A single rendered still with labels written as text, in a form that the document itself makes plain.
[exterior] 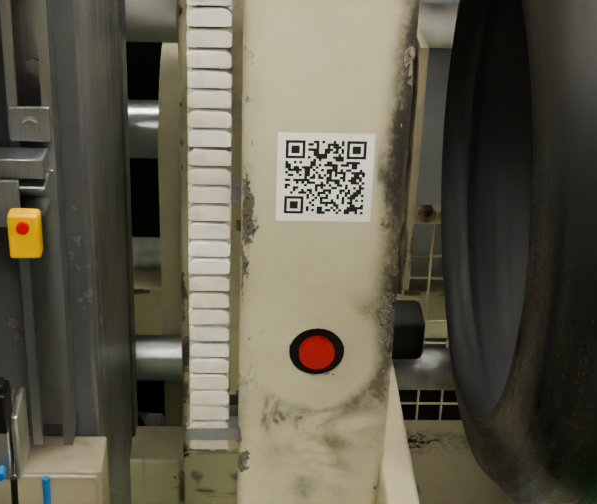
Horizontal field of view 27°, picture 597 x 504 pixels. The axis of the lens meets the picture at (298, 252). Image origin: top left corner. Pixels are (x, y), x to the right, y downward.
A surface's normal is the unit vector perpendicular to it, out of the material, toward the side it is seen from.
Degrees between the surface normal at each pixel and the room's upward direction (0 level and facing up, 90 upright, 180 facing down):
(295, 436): 90
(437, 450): 0
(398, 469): 0
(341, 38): 90
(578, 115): 66
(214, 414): 90
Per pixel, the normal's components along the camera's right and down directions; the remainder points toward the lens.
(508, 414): -0.98, 0.15
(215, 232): 0.04, 0.46
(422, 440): 0.04, -0.89
